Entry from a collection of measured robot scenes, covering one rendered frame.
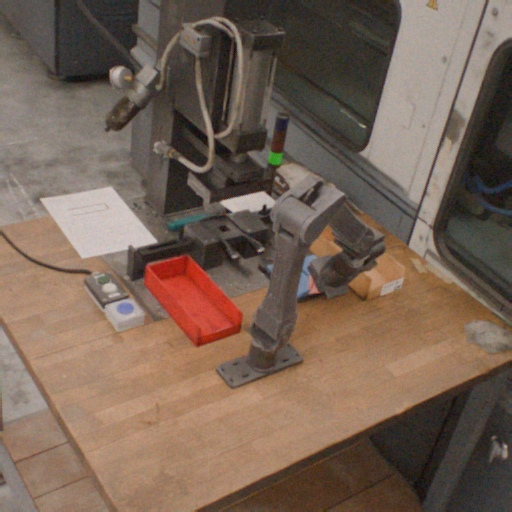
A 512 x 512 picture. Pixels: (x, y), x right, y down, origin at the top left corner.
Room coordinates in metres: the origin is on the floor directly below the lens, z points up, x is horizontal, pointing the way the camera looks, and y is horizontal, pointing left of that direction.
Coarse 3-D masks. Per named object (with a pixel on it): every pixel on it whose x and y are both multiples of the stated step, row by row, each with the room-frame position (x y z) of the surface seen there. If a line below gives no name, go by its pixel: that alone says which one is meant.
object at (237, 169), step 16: (192, 128) 1.79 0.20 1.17; (208, 144) 1.73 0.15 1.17; (224, 160) 1.63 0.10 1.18; (240, 160) 1.64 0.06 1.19; (192, 176) 1.61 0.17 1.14; (208, 176) 1.61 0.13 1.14; (224, 176) 1.60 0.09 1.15; (240, 176) 1.59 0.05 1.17; (256, 176) 1.62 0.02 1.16; (208, 192) 1.55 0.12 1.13; (224, 192) 1.57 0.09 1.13; (240, 192) 1.60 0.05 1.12; (256, 192) 1.64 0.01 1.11
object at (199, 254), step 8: (184, 232) 1.62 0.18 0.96; (264, 232) 1.67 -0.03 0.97; (232, 240) 1.60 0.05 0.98; (240, 240) 1.62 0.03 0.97; (264, 240) 1.67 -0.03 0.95; (200, 248) 1.56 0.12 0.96; (208, 248) 1.56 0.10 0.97; (216, 248) 1.57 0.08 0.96; (240, 248) 1.66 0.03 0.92; (248, 248) 1.64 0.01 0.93; (264, 248) 1.68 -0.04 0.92; (192, 256) 1.59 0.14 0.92; (200, 256) 1.56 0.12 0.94; (208, 256) 1.56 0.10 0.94; (216, 256) 1.58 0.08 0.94; (248, 256) 1.64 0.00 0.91; (200, 264) 1.56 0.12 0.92; (208, 264) 1.56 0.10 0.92; (216, 264) 1.58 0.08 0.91
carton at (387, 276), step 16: (320, 240) 1.70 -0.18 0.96; (320, 256) 1.69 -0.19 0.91; (384, 256) 1.68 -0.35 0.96; (368, 272) 1.67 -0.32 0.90; (384, 272) 1.67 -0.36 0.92; (400, 272) 1.63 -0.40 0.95; (352, 288) 1.59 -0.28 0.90; (368, 288) 1.55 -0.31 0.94; (384, 288) 1.59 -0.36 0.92; (400, 288) 1.63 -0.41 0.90
